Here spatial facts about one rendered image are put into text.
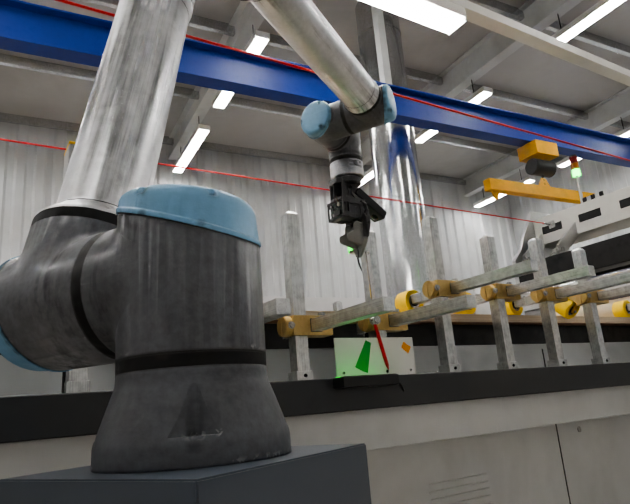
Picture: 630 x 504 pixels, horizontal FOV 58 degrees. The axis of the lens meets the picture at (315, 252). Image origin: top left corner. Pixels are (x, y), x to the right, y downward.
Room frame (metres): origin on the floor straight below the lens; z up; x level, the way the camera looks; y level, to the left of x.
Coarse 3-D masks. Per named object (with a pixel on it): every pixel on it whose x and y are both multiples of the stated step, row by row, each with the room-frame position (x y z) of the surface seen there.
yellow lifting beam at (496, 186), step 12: (492, 180) 5.34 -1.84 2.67; (504, 180) 5.42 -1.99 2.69; (540, 180) 5.73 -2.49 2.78; (492, 192) 5.38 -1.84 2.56; (504, 192) 5.47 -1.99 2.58; (516, 192) 5.50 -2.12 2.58; (528, 192) 5.57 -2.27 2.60; (540, 192) 5.66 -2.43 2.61; (552, 192) 5.75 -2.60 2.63; (564, 192) 5.84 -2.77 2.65; (576, 192) 5.93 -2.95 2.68; (588, 192) 6.03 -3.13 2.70
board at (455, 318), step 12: (312, 312) 1.60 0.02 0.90; (420, 324) 1.89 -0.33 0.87; (432, 324) 1.92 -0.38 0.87; (456, 324) 1.98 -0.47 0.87; (468, 324) 2.01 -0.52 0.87; (480, 324) 2.04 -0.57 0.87; (492, 324) 2.07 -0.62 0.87; (516, 324) 2.14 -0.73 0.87; (528, 324) 2.17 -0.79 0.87; (540, 324) 2.21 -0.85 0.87; (564, 324) 2.28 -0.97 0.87; (576, 324) 2.32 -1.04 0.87; (612, 324) 2.45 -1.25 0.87; (624, 324) 2.49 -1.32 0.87
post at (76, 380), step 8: (80, 368) 1.11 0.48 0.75; (64, 376) 1.11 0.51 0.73; (72, 376) 1.11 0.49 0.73; (80, 376) 1.11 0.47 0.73; (64, 384) 1.11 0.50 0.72; (72, 384) 1.10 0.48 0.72; (80, 384) 1.11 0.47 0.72; (88, 384) 1.12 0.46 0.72; (64, 392) 1.11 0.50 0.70; (72, 392) 1.10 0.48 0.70
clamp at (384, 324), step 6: (390, 312) 1.53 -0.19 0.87; (396, 312) 1.55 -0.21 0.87; (384, 318) 1.52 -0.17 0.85; (360, 324) 1.52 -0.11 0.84; (366, 324) 1.50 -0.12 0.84; (378, 324) 1.51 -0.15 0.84; (384, 324) 1.52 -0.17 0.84; (366, 330) 1.51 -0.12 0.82; (372, 330) 1.51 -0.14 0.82; (390, 330) 1.54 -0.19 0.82; (396, 330) 1.55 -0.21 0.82; (402, 330) 1.57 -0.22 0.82
